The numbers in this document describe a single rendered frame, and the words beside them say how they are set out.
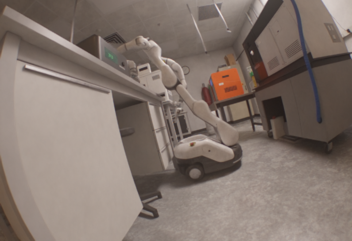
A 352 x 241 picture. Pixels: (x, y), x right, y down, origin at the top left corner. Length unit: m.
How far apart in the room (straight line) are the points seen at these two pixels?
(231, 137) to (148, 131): 0.78
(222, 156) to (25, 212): 1.30
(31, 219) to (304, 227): 0.89
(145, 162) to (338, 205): 1.39
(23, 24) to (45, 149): 0.31
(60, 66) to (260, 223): 1.03
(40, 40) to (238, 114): 5.03
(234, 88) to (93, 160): 2.07
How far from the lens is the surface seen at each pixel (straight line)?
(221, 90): 2.23
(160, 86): 2.33
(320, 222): 0.81
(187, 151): 1.29
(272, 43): 1.70
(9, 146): 0.37
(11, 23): 0.44
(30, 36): 0.46
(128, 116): 1.35
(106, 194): 0.57
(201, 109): 1.42
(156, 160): 1.31
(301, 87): 1.37
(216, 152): 1.31
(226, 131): 1.47
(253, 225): 0.82
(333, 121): 1.35
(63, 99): 0.49
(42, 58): 0.49
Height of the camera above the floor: 0.58
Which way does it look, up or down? 5 degrees up
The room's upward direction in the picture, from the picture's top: 14 degrees counter-clockwise
